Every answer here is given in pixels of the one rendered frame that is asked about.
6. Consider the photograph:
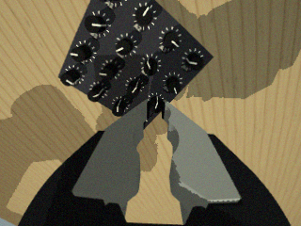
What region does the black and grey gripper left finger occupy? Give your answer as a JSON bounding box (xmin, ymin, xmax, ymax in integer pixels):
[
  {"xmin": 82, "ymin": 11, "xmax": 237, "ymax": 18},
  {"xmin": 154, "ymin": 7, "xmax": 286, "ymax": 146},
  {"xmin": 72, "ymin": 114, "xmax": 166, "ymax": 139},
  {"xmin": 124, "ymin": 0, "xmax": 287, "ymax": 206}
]
[{"xmin": 18, "ymin": 100, "xmax": 151, "ymax": 226}]

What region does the black knob box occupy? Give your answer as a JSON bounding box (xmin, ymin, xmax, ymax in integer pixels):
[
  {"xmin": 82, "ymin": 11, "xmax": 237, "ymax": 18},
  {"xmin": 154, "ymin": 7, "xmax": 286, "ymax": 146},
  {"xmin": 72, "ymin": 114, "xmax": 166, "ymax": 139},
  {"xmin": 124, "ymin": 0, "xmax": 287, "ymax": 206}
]
[{"xmin": 58, "ymin": 0, "xmax": 214, "ymax": 129}]

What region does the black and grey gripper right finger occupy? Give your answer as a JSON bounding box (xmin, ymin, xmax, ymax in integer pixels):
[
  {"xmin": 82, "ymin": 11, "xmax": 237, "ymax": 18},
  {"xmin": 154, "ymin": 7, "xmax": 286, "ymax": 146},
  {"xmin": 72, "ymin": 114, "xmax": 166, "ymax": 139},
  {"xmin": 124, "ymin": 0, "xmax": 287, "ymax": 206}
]
[{"xmin": 161, "ymin": 100, "xmax": 291, "ymax": 226}]

